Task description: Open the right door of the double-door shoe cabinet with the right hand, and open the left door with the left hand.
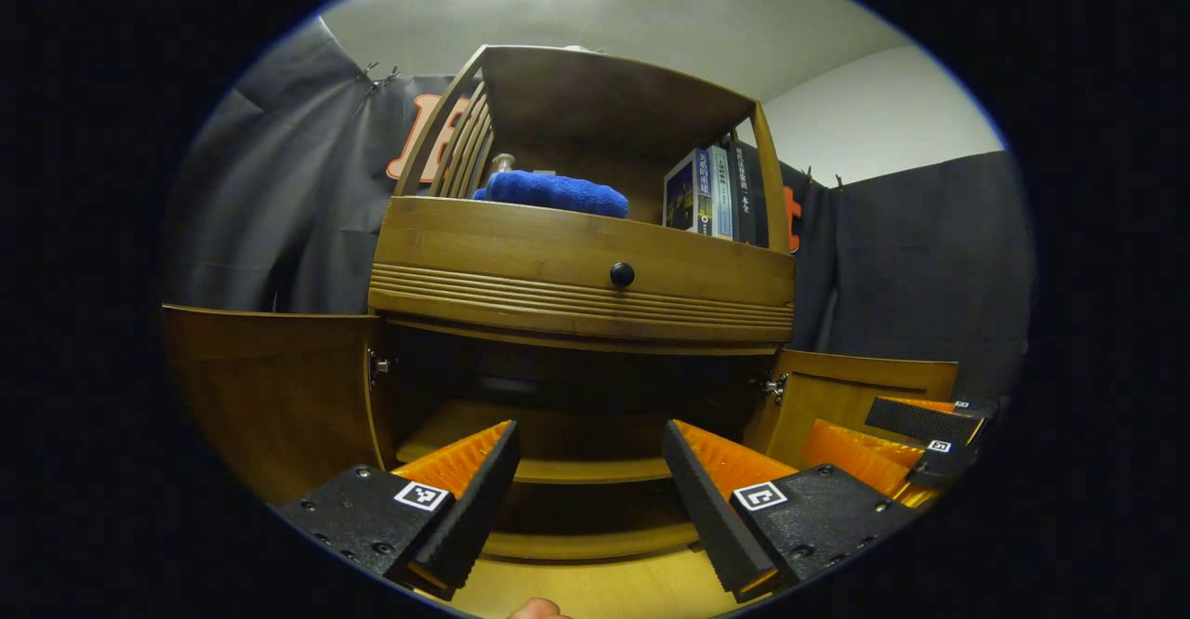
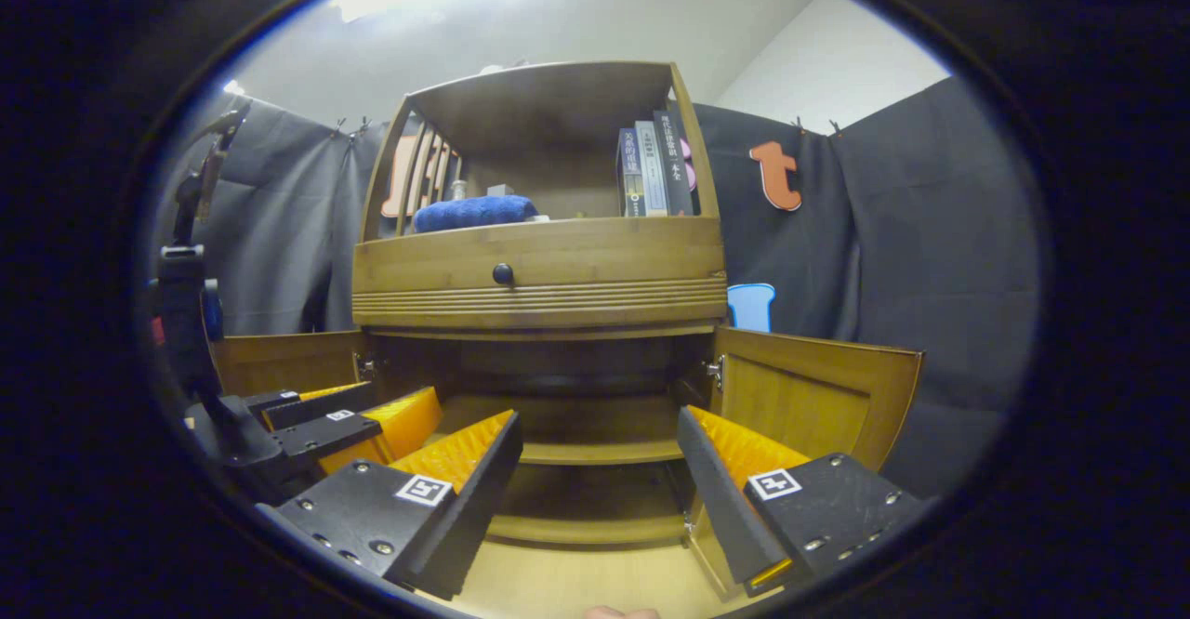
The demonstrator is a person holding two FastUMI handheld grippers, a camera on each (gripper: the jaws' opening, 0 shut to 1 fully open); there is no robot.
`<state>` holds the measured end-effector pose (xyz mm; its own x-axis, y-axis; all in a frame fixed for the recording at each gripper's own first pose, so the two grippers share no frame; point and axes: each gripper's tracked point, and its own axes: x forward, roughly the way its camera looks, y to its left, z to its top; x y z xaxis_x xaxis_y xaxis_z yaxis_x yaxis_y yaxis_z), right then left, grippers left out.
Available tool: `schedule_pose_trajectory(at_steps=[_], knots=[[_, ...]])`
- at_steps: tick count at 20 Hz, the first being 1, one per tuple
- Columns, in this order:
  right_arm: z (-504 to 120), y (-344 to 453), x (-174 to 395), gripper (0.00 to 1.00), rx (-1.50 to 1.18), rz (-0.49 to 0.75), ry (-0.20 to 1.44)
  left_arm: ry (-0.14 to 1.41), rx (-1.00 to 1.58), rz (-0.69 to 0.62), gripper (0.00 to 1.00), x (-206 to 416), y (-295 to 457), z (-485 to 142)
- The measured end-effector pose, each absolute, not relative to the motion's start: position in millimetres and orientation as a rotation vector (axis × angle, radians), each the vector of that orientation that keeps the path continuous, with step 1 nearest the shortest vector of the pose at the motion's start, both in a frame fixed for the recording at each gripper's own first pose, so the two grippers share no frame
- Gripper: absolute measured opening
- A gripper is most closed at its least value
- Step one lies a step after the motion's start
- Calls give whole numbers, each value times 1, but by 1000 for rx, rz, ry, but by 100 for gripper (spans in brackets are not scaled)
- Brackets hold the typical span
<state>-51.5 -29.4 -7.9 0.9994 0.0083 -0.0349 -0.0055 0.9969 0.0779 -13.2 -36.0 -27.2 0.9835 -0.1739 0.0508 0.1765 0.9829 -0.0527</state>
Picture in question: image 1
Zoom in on wooden cabinet door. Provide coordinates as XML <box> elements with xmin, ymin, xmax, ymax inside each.
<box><xmin>744</xmin><ymin>348</ymin><xmax>960</xmax><ymax>471</ymax></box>
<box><xmin>163</xmin><ymin>305</ymin><xmax>396</xmax><ymax>507</ymax></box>

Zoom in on night photo cover book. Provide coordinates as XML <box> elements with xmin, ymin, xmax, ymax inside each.
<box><xmin>663</xmin><ymin>148</ymin><xmax>715</xmax><ymax>235</ymax></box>

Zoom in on wooden inner shelf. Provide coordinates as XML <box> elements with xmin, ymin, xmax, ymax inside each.
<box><xmin>398</xmin><ymin>401</ymin><xmax>745</xmax><ymax>485</ymax></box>

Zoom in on wooden drawer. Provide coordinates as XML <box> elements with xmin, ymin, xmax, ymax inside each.
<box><xmin>368</xmin><ymin>196</ymin><xmax>797</xmax><ymax>346</ymax></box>

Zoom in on pale blue book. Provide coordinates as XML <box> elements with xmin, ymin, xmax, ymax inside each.
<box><xmin>708</xmin><ymin>143</ymin><xmax>735</xmax><ymax>241</ymax></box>

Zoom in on blue towel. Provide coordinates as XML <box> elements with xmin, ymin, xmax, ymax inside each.
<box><xmin>472</xmin><ymin>169</ymin><xmax>630</xmax><ymax>220</ymax></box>

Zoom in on black backdrop cloth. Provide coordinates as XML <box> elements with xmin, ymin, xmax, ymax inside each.
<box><xmin>163</xmin><ymin>17</ymin><xmax>1038</xmax><ymax>406</ymax></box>

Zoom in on wooden double-door shoe cabinet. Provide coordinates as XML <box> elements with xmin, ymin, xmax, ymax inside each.
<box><xmin>163</xmin><ymin>43</ymin><xmax>960</xmax><ymax>564</ymax></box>

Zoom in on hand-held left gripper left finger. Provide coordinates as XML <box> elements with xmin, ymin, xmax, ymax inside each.
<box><xmin>270</xmin><ymin>419</ymin><xmax>523</xmax><ymax>601</ymax></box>

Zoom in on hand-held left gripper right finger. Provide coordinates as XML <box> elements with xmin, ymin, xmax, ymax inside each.
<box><xmin>662</xmin><ymin>419</ymin><xmax>919</xmax><ymax>603</ymax></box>

